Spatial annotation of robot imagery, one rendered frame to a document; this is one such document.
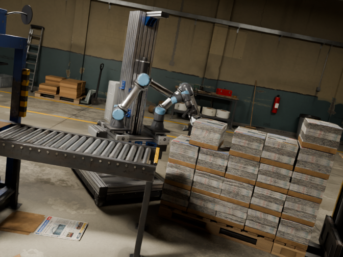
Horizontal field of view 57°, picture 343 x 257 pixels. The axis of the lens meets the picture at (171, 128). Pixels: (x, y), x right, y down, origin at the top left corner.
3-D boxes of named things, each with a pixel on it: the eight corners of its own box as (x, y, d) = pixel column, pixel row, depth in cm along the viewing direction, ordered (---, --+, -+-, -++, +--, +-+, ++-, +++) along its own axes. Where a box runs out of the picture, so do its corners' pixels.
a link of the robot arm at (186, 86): (192, 82, 349) (206, 122, 363) (189, 81, 360) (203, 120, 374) (182, 86, 348) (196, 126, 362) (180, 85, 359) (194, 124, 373)
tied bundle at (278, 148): (261, 153, 326) (266, 132, 321) (290, 161, 317) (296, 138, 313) (259, 162, 290) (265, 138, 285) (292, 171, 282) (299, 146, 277)
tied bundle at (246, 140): (233, 146, 333) (238, 125, 329) (261, 153, 326) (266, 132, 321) (228, 154, 298) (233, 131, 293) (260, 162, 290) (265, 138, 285)
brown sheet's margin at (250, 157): (233, 146, 333) (234, 142, 332) (261, 153, 325) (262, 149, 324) (228, 154, 297) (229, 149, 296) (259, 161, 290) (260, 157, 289)
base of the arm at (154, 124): (148, 126, 362) (149, 118, 360) (159, 126, 370) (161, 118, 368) (154, 129, 350) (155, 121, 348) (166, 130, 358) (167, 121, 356)
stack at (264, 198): (168, 202, 366) (181, 133, 349) (271, 234, 335) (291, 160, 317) (156, 215, 330) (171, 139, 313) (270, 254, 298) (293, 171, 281)
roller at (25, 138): (43, 134, 283) (44, 128, 282) (18, 148, 237) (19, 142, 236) (38, 133, 283) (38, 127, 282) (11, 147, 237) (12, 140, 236)
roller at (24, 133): (36, 132, 283) (37, 127, 282) (9, 146, 237) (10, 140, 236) (30, 131, 283) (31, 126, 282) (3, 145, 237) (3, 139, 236)
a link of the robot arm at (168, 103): (151, 112, 361) (187, 81, 359) (150, 110, 375) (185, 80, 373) (158, 120, 364) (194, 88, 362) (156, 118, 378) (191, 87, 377)
